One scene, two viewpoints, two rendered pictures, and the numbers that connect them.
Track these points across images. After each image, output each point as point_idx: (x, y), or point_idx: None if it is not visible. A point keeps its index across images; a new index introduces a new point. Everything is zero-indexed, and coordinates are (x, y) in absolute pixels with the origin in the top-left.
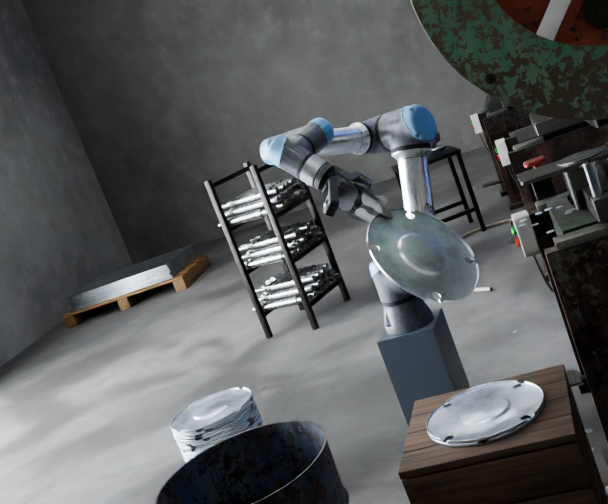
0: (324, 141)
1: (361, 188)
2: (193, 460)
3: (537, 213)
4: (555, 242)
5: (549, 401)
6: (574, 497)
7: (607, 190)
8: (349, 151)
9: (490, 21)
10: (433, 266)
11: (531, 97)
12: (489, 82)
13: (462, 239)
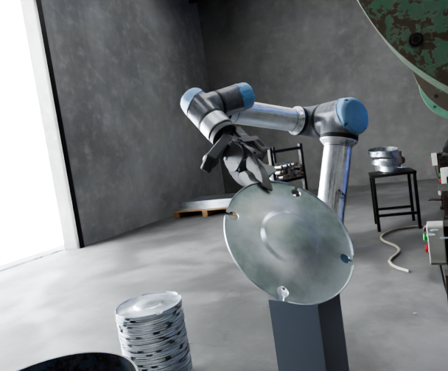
0: (240, 104)
1: (247, 151)
2: (42, 363)
3: None
4: None
5: None
6: None
7: None
8: (282, 128)
9: None
10: (295, 255)
11: None
12: (413, 44)
13: (346, 232)
